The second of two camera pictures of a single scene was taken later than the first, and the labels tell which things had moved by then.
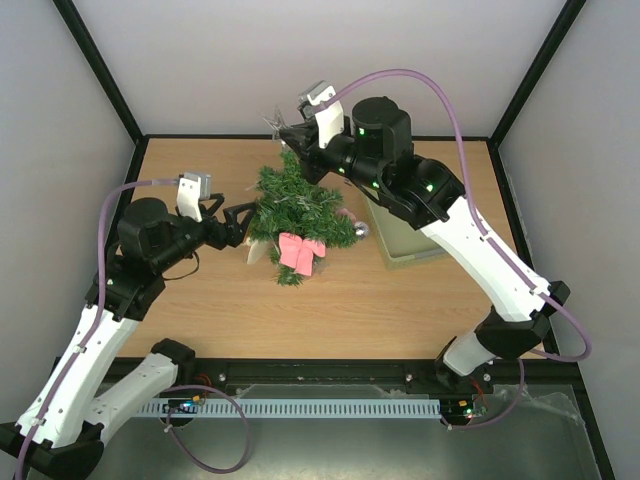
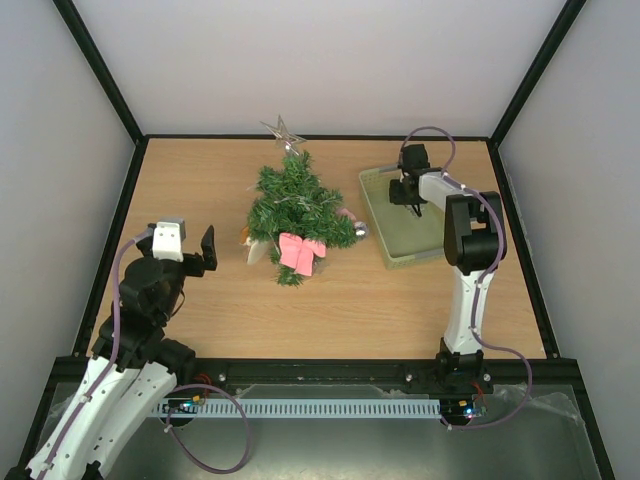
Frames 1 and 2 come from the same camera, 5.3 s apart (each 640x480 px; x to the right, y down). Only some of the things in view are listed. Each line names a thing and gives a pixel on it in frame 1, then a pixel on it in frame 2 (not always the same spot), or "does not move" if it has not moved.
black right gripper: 311,154 -> 409,193
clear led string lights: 304,200 does not move
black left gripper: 233,235 -> 198,267
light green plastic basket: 403,244 does not move
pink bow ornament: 298,254 does not move
